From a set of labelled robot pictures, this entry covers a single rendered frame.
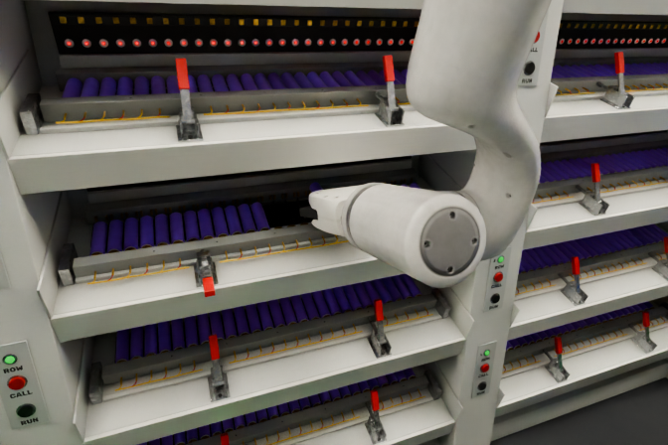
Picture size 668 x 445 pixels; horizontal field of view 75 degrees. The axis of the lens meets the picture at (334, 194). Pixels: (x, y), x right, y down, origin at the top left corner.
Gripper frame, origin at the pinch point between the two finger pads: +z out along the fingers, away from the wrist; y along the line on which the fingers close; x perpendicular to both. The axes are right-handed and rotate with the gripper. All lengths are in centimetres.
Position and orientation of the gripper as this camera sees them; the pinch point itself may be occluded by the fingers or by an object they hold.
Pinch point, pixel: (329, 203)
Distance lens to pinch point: 66.8
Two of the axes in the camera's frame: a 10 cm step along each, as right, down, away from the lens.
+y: -9.4, 1.2, -3.3
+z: -3.4, -0.9, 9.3
